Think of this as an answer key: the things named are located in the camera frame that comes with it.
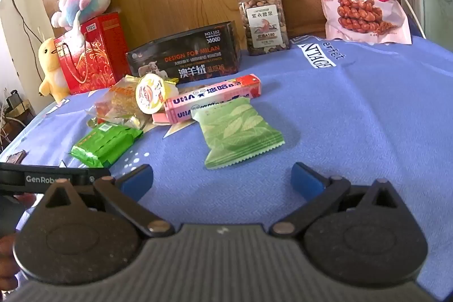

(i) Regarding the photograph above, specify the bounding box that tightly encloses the red gift box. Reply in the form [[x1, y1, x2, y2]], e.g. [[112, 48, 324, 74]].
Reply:
[[54, 12, 132, 95]]

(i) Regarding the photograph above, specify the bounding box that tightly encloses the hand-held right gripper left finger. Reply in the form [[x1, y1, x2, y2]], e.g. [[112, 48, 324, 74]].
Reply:
[[35, 164, 176, 237]]

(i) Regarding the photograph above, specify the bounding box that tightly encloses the pink candy box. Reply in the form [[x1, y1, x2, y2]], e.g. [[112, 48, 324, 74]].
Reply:
[[164, 74, 263, 125]]

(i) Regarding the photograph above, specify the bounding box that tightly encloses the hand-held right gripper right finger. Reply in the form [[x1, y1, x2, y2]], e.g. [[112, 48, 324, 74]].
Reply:
[[271, 162, 410, 237]]

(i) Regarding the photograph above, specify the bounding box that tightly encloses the black printed cardboard box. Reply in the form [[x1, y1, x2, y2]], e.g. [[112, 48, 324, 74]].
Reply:
[[126, 21, 242, 80]]

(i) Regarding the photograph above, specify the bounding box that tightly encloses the black power adapter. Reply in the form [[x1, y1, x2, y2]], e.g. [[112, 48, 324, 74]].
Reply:
[[5, 90, 23, 112]]

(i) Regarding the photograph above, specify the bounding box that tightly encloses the clear orange pastry packet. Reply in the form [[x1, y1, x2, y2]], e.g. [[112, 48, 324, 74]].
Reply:
[[87, 76, 156, 131]]

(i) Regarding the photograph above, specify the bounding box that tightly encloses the blue printed cloth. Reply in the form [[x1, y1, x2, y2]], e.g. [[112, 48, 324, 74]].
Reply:
[[0, 35, 453, 302]]

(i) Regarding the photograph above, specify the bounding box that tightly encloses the light green leaf-print packet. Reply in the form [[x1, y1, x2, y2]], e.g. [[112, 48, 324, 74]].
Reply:
[[191, 97, 285, 169]]

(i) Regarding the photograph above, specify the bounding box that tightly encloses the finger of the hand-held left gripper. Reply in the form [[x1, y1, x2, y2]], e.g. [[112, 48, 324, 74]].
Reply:
[[91, 168, 114, 182]]

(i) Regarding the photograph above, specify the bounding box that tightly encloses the yellow plush duck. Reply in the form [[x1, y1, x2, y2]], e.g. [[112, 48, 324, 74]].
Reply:
[[38, 38, 71, 102]]

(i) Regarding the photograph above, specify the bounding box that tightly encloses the round jelly cup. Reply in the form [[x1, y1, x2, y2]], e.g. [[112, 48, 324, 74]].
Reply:
[[136, 73, 179, 113]]

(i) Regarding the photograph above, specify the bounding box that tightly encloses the small dark packet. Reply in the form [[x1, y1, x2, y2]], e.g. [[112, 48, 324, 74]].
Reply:
[[6, 151, 28, 164]]

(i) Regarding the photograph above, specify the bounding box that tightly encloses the wooden stool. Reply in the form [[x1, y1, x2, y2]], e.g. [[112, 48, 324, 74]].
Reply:
[[0, 100, 36, 133]]

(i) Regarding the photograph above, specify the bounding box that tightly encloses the black wall cable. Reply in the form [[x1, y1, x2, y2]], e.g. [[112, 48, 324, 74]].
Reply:
[[0, 0, 46, 45]]

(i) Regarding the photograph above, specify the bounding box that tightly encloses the dark green foil packet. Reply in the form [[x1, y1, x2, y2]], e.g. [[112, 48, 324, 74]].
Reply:
[[70, 123, 144, 168]]

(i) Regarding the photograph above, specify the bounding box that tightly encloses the person's left hand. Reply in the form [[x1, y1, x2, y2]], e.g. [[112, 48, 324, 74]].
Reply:
[[0, 193, 37, 294]]

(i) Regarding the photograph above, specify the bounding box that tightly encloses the clear nut jar gold lid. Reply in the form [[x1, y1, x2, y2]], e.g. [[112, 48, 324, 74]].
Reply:
[[237, 0, 291, 57]]

